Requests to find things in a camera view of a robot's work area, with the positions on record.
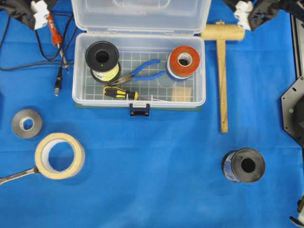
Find clear plastic tool box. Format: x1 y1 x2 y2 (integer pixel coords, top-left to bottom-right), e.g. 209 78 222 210
72 0 211 110

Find steel wrench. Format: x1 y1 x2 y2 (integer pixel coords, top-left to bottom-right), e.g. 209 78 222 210
0 166 40 185

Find beige masking tape roll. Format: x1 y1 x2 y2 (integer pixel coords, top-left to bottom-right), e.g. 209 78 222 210
35 133 86 180

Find grey tape roll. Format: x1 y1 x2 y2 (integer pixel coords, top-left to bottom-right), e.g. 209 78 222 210
12 109 43 139

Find black ethernet cable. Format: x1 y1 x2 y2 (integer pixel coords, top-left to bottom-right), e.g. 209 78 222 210
0 14 75 97

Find yellow wire spool black flanges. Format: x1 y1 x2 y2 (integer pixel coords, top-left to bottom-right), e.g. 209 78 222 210
85 41 121 84

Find blue handled needle-nose pliers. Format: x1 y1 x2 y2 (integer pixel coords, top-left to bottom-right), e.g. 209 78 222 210
111 59 166 86

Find black white clamp tool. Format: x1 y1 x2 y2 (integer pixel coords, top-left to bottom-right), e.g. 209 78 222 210
289 195 304 228

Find black covered right robot arm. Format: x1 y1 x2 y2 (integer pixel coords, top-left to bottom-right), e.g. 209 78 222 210
223 0 304 31

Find aluminium frame rail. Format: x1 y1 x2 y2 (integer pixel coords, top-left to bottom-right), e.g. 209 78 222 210
290 14 304 79

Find black covered left robot arm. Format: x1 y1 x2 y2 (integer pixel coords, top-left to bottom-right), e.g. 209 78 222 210
0 0 57 30

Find black tool box latch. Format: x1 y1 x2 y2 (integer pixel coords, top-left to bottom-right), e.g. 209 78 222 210
129 104 150 116

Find wooden mallet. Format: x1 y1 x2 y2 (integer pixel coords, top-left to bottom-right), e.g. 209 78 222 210
200 21 245 133

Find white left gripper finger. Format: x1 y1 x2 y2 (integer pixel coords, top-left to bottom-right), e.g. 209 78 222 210
30 0 51 30

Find orange handled soldering iron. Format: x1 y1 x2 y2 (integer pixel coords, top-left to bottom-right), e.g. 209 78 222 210
47 13 68 71

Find blue tape roll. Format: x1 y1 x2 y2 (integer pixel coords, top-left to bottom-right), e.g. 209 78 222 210
166 56 191 81

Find yellow black handled screwdriver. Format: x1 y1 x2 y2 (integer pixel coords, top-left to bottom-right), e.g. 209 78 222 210
104 86 166 102

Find blue table cloth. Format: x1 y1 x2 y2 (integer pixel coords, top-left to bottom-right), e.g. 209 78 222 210
0 12 304 228

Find red tape roll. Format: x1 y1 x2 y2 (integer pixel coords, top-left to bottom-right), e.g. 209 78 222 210
169 46 200 78

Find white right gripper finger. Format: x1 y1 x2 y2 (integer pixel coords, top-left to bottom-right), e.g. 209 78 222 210
234 0 253 30

